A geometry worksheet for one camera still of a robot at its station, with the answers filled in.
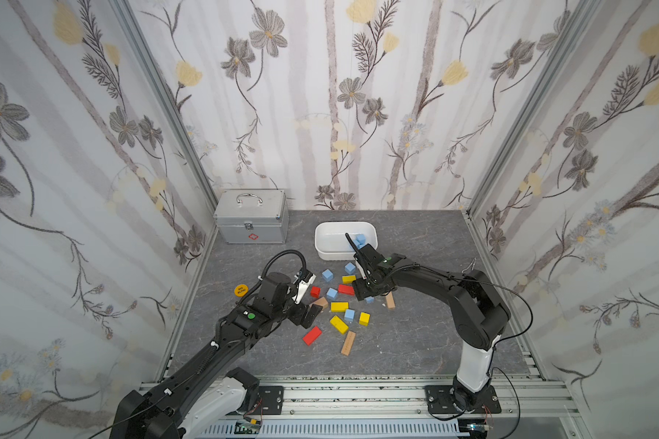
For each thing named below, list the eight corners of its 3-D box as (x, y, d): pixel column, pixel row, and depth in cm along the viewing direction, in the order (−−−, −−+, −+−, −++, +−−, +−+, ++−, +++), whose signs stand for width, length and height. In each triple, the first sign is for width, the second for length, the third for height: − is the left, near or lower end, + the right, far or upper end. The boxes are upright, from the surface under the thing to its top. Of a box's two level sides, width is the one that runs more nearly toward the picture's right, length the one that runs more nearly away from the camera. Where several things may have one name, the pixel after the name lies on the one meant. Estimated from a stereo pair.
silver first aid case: (225, 245, 111) (210, 215, 98) (237, 207, 125) (226, 177, 112) (286, 245, 111) (279, 216, 98) (291, 207, 125) (286, 177, 112)
